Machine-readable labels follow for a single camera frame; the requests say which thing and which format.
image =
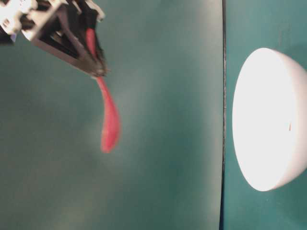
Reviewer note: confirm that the white bowl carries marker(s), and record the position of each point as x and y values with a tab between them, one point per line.
269	119

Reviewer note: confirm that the red plastic spoon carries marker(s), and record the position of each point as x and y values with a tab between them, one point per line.
111	123

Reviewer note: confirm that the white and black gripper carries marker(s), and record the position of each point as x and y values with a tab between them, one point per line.
63	28

